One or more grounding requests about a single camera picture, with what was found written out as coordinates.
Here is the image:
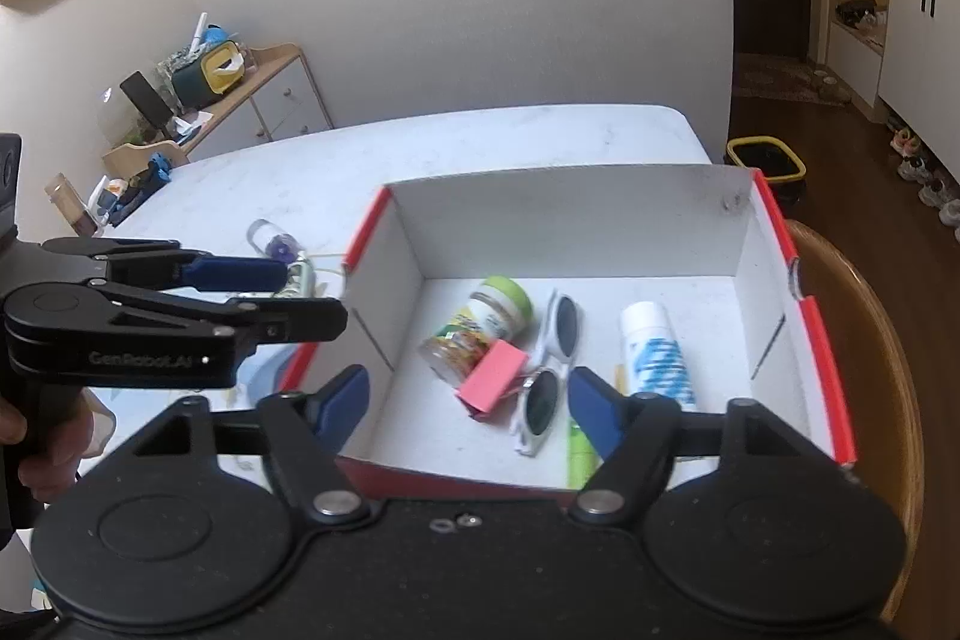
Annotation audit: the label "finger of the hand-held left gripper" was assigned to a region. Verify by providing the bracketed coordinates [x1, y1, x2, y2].
[4, 282, 350, 350]
[41, 237, 290, 298]

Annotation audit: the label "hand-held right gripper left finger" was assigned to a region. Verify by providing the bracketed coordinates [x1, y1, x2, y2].
[135, 364, 372, 525]

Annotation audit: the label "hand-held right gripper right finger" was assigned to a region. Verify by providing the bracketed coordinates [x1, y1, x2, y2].
[566, 366, 833, 521]

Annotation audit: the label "clear bottle silver cap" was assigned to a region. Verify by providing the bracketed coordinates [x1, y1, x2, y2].
[246, 218, 305, 262]

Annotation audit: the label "white sunglasses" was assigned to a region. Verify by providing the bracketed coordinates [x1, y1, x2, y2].
[511, 289, 584, 459]

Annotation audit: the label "green highlighter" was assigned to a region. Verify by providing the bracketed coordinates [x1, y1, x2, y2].
[568, 415, 601, 491]

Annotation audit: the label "white tube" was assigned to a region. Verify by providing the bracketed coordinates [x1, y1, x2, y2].
[619, 301, 698, 412]

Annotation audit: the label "pink sticky note block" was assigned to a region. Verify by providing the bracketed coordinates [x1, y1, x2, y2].
[456, 340, 527, 422]

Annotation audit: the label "green-lid jar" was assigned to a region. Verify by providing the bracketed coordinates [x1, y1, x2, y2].
[418, 277, 533, 402]

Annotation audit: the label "red cardboard box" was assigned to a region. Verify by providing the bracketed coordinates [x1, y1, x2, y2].
[279, 164, 857, 507]

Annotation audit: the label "person's left hand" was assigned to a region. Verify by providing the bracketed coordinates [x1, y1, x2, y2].
[0, 389, 115, 506]

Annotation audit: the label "white wooden-top side cabinet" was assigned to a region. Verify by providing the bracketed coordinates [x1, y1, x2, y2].
[184, 44, 335, 161]

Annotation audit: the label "yellow-rimmed black bin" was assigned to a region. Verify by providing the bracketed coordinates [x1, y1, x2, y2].
[725, 135, 809, 206]

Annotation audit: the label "wooden chair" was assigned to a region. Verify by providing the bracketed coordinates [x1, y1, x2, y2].
[784, 218, 925, 581]

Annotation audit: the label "patterned door mat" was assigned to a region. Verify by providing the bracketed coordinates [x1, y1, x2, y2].
[731, 53, 852, 105]

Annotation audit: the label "row of shoes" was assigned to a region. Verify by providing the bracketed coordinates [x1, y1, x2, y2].
[889, 126, 960, 229]

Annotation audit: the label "black bag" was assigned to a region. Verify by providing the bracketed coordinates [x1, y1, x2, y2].
[835, 0, 880, 28]

